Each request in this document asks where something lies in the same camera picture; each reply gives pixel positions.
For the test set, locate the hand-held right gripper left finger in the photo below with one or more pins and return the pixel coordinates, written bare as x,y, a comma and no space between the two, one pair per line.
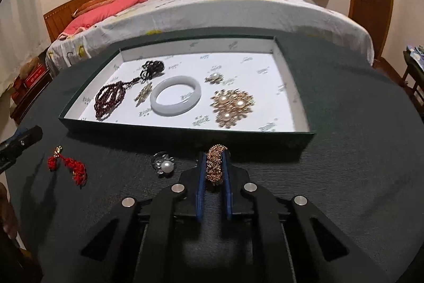
200,190

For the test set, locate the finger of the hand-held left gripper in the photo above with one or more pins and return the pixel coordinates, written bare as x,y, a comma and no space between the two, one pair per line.
23,142

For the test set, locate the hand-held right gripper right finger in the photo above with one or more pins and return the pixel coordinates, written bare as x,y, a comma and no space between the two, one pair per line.
228,190

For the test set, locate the red knot charm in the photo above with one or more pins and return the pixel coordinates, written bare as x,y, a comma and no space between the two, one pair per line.
78,172
54,162

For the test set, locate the silver flower pearl brooch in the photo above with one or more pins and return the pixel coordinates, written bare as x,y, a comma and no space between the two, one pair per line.
164,165

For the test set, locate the large gold pearl brooch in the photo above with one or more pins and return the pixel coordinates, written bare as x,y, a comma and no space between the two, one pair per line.
232,107

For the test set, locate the white jade bangle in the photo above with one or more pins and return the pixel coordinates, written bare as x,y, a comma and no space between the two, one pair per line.
159,104

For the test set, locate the green tray box white lining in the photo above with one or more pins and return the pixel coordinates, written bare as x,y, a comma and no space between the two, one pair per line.
198,94

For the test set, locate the silver rhinestone brooch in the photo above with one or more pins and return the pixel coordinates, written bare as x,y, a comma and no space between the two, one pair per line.
144,94

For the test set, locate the small gold pearl brooch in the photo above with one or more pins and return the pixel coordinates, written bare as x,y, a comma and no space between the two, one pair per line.
213,77

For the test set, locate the wooden nightstand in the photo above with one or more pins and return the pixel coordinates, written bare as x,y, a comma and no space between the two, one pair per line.
29,97

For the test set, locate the red box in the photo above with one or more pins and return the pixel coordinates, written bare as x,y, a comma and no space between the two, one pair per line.
34,75

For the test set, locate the dark grey tablecloth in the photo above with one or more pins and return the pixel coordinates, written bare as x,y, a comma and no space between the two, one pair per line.
331,137

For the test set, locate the white side curtain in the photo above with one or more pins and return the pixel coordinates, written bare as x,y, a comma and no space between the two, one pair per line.
16,24

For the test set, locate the wooden headboard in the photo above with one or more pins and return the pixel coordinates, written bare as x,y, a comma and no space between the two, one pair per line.
63,12

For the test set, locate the orange pillow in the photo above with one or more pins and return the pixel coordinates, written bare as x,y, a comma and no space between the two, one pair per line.
94,4

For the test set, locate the pink pillow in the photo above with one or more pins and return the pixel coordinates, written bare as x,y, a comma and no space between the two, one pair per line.
109,9

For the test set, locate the bed with patterned sheet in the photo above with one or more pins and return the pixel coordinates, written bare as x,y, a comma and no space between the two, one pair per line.
232,11

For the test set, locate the pile of clothes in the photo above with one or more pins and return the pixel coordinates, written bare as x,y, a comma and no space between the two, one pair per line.
416,52

